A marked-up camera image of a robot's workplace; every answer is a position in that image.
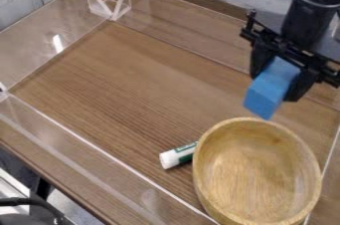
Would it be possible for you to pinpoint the white green glue stick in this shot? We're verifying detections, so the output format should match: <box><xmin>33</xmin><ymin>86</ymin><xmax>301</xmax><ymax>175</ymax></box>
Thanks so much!
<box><xmin>160</xmin><ymin>141</ymin><xmax>196</xmax><ymax>169</ymax></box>

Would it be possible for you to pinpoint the black metal stand base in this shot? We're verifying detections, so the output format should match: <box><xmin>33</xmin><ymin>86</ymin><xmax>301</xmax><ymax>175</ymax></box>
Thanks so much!
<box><xmin>0</xmin><ymin>205</ymin><xmax>77</xmax><ymax>225</ymax></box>

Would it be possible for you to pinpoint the blue rectangular block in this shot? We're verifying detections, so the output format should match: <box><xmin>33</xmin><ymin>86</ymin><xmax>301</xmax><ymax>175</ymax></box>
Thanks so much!
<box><xmin>242</xmin><ymin>58</ymin><xmax>300</xmax><ymax>119</ymax></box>

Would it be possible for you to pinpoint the black cable loop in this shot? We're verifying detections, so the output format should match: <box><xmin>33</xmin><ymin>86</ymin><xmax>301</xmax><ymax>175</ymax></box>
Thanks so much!
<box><xmin>0</xmin><ymin>196</ymin><xmax>65</xmax><ymax>225</ymax></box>

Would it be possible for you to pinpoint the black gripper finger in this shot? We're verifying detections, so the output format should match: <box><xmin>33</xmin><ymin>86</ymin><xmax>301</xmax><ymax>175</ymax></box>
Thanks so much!
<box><xmin>249</xmin><ymin>38</ymin><xmax>276</xmax><ymax>79</ymax></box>
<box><xmin>284</xmin><ymin>69</ymin><xmax>318</xmax><ymax>102</ymax></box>

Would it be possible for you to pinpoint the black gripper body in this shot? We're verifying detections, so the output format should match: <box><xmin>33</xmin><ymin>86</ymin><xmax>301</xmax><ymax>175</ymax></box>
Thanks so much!
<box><xmin>240</xmin><ymin>10</ymin><xmax>340</xmax><ymax>88</ymax></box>

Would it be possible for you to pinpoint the brown wooden bowl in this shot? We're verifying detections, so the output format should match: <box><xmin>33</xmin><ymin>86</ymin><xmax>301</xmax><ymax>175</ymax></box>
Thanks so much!
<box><xmin>192</xmin><ymin>117</ymin><xmax>321</xmax><ymax>225</ymax></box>

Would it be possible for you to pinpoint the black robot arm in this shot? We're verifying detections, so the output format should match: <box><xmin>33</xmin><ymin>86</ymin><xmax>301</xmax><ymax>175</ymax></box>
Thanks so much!
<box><xmin>240</xmin><ymin>0</ymin><xmax>340</xmax><ymax>102</ymax></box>

